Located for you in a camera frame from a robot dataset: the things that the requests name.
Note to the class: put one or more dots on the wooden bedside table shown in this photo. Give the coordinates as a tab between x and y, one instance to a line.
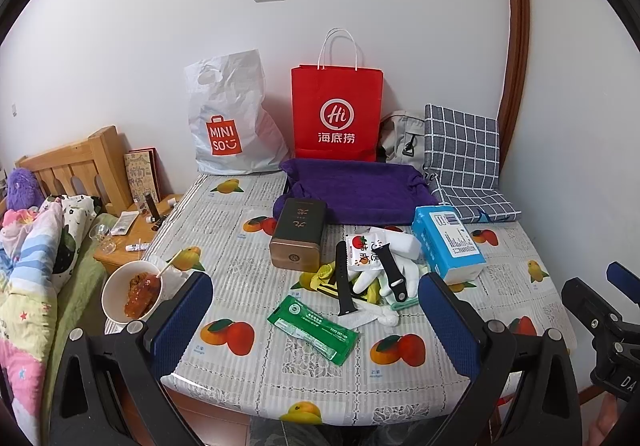
113	253

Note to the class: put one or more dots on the wooden door frame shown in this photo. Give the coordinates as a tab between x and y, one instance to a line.
515	75

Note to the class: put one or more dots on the white tissue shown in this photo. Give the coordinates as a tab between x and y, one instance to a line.
366	312

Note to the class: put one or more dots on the person right hand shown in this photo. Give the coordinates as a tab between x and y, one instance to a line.
605	422

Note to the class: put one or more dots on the patterned notebook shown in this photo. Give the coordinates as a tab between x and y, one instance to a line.
141	171

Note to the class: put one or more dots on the white bowl with food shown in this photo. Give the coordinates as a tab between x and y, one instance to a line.
132	292

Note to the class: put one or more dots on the yellow pouch with black strap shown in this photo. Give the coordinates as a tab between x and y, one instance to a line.
324	281

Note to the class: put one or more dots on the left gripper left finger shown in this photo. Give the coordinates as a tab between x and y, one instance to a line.
95	371

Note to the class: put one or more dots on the beige canvas bag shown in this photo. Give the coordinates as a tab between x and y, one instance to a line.
401	139

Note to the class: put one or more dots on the orange print snack packet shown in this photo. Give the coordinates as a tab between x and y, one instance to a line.
360	253

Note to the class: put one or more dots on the purple plush toy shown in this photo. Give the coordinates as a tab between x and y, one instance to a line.
23	190

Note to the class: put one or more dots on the dark green wooden box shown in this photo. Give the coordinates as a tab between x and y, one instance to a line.
296	241

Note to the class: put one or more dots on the red paper shopping bag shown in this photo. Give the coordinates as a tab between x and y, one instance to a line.
336	109

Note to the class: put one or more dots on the white cotton glove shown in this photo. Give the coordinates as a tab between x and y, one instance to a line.
412	272

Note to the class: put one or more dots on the white tube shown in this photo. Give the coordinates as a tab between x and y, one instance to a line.
124	223

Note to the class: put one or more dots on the purple fabric storage basket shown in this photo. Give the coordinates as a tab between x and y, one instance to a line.
357	193

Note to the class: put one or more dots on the colourful bedding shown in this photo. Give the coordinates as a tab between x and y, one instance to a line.
39	250

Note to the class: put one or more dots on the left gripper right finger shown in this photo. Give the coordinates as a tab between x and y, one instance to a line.
545	408

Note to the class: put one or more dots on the grey plaid cushion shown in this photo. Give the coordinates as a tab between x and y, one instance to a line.
461	164

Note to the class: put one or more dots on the blue tissue pack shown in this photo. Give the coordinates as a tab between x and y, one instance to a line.
446	244

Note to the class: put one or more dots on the green sachet packet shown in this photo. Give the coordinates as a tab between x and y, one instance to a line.
298	321

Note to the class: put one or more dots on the white Miniso plastic bag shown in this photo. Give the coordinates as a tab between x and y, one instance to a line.
232	132

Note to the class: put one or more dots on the black cylinder on nightstand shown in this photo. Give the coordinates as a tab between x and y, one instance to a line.
154	215

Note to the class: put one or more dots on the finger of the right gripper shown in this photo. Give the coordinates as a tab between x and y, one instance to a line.
599	317
624	281

